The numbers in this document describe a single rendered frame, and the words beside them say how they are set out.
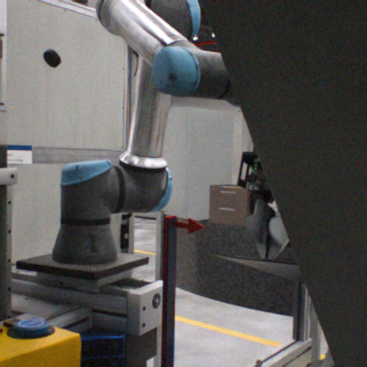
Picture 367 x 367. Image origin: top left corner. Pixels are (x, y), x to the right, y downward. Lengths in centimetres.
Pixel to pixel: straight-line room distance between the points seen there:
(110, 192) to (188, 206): 921
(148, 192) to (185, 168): 916
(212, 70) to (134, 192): 50
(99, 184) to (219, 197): 648
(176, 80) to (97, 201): 49
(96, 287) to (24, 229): 127
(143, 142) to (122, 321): 41
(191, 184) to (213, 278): 769
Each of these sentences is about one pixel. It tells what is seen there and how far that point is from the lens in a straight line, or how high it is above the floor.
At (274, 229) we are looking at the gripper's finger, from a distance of 78.
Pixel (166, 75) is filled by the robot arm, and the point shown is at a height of 141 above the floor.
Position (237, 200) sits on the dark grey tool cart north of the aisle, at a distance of 753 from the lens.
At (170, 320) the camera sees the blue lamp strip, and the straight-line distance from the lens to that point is 86.
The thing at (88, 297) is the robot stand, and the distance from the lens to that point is 124.
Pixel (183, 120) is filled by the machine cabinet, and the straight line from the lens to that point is 1053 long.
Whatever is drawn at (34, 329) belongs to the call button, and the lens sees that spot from 66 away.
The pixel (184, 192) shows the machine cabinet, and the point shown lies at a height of 62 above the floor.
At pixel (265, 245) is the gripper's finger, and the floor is 115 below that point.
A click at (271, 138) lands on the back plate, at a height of 129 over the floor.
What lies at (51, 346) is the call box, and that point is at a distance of 64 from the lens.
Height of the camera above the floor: 128
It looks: 3 degrees down
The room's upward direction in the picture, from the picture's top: 1 degrees clockwise
